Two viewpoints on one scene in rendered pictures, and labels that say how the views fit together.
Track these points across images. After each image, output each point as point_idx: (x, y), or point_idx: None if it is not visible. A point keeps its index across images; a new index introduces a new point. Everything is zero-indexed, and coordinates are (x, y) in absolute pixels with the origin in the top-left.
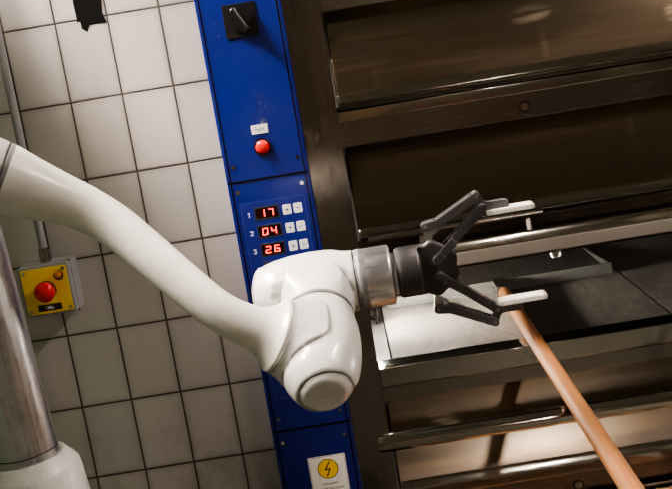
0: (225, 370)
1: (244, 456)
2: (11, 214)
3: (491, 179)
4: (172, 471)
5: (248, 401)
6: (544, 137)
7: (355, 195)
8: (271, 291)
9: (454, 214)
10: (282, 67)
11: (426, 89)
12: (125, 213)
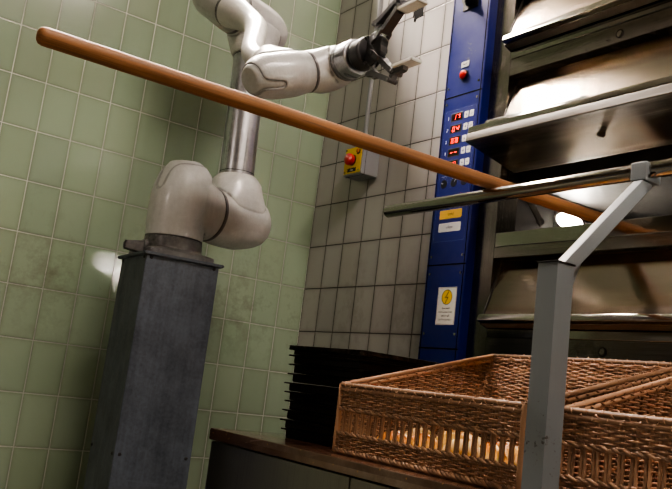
0: (422, 225)
1: (417, 285)
2: (224, 23)
3: (587, 90)
4: (384, 289)
5: (427, 247)
6: (635, 58)
7: (509, 107)
8: None
9: (385, 12)
10: (484, 24)
11: (549, 23)
12: (255, 19)
